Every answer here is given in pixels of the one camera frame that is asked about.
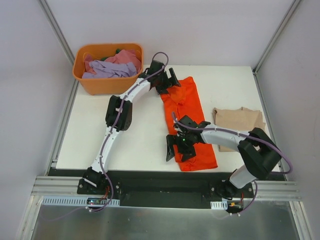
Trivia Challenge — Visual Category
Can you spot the orange t shirt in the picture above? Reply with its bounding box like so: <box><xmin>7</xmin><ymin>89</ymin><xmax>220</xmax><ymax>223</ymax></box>
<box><xmin>160</xmin><ymin>76</ymin><xmax>218</xmax><ymax>172</ymax></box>

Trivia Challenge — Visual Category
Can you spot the lilac t shirt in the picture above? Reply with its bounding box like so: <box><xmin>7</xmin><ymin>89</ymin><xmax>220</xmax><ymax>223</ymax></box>
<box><xmin>82</xmin><ymin>60</ymin><xmax>138</xmax><ymax>79</ymax></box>

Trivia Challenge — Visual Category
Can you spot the left aluminium frame post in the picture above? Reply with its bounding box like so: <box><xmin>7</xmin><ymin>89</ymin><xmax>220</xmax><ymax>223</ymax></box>
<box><xmin>37</xmin><ymin>0</ymin><xmax>75</xmax><ymax>65</ymax></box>

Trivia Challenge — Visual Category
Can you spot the front aluminium rail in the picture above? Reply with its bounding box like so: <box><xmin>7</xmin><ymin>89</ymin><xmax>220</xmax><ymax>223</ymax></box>
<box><xmin>31</xmin><ymin>176</ymin><xmax>302</xmax><ymax>202</ymax></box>

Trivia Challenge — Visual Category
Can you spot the right aluminium frame post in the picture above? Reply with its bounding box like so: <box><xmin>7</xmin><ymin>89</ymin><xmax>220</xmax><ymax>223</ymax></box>
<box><xmin>252</xmin><ymin>0</ymin><xmax>303</xmax><ymax>76</ymax></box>

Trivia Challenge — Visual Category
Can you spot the folded beige t shirt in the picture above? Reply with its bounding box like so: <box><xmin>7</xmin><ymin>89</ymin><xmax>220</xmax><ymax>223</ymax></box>
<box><xmin>212</xmin><ymin>106</ymin><xmax>267</xmax><ymax>152</ymax></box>

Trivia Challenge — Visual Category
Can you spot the pink t shirt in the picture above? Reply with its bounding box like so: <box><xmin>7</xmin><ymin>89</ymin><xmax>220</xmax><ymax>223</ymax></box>
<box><xmin>84</xmin><ymin>49</ymin><xmax>142</xmax><ymax>74</ymax></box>

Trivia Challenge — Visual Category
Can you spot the white cable duct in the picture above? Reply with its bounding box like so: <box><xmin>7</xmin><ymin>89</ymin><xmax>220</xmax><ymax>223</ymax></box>
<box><xmin>210</xmin><ymin>201</ymin><xmax>228</xmax><ymax>211</ymax></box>
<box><xmin>42</xmin><ymin>196</ymin><xmax>109</xmax><ymax>208</ymax></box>

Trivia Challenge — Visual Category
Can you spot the orange plastic laundry basket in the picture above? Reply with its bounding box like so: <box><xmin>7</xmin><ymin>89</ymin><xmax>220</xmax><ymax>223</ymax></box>
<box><xmin>72</xmin><ymin>42</ymin><xmax>144</xmax><ymax>95</ymax></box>

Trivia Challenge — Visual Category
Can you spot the aluminium frame post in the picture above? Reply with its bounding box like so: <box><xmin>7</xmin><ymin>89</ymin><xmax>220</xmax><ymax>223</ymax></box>
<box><xmin>37</xmin><ymin>0</ymin><xmax>75</xmax><ymax>65</ymax></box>
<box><xmin>252</xmin><ymin>0</ymin><xmax>303</xmax><ymax>76</ymax></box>

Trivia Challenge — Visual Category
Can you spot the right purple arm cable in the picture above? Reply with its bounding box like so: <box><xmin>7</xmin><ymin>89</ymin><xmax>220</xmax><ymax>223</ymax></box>
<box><xmin>171</xmin><ymin>111</ymin><xmax>293</xmax><ymax>218</ymax></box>

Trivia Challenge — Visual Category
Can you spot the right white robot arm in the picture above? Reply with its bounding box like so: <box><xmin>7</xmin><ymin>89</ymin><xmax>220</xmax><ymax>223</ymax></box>
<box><xmin>166</xmin><ymin>114</ymin><xmax>283</xmax><ymax>199</ymax></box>

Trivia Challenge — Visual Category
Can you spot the green garment in basket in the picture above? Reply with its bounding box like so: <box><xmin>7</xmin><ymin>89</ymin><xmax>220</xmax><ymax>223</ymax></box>
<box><xmin>99</xmin><ymin>48</ymin><xmax>121</xmax><ymax>61</ymax></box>

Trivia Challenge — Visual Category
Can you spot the left white cable duct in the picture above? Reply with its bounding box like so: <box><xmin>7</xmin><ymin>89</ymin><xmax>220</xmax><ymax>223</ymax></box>
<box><xmin>42</xmin><ymin>196</ymin><xmax>109</xmax><ymax>208</ymax></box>

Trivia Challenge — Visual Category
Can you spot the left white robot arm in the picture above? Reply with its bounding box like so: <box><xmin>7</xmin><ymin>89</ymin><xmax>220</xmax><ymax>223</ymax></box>
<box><xmin>82</xmin><ymin>60</ymin><xmax>181</xmax><ymax>195</ymax></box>

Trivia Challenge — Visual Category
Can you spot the right white cable duct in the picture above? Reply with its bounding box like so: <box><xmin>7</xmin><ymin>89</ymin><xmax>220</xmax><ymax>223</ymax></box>
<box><xmin>210</xmin><ymin>201</ymin><xmax>228</xmax><ymax>211</ymax></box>

